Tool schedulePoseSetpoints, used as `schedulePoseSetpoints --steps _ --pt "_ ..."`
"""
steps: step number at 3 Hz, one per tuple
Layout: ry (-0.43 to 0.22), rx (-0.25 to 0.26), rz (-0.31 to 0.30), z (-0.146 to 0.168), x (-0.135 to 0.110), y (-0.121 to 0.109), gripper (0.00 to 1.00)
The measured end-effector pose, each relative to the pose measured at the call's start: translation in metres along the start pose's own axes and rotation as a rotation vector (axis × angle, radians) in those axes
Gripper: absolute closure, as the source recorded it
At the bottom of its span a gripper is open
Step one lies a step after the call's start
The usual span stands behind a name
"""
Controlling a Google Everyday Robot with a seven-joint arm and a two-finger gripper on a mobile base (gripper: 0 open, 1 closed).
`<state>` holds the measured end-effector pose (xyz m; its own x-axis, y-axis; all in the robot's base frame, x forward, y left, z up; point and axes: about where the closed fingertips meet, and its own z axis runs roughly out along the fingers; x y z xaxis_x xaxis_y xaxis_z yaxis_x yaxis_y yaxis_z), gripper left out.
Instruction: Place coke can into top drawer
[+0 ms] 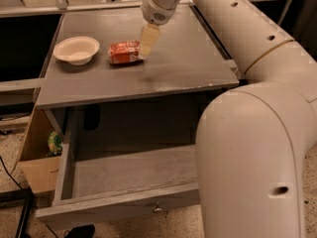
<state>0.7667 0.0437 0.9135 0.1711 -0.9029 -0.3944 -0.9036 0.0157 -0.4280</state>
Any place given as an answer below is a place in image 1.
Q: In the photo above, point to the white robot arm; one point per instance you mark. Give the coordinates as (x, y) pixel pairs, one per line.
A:
(251, 140)

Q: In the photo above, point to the open grey top drawer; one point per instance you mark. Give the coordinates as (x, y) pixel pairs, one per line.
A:
(112, 188)

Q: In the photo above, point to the thin metal rod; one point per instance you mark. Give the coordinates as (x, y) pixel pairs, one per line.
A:
(284, 12)

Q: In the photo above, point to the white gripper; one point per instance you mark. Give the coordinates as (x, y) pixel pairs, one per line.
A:
(158, 13)

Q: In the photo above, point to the cardboard box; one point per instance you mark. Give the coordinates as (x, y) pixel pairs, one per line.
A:
(41, 171)

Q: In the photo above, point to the grey wooden cabinet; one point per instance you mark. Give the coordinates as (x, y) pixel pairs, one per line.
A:
(147, 105)

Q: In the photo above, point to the metal drawer knob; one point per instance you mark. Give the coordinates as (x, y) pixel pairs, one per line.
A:
(157, 209)

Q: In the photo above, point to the grey metal rail frame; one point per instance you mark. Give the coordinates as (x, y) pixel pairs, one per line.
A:
(66, 0)

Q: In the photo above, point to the black object on floor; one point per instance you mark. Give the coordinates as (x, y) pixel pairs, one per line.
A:
(81, 232)

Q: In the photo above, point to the white paper bowl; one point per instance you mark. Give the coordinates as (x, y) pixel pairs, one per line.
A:
(76, 50)

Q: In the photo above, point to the green snack bag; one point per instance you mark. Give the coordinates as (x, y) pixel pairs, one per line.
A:
(54, 144)

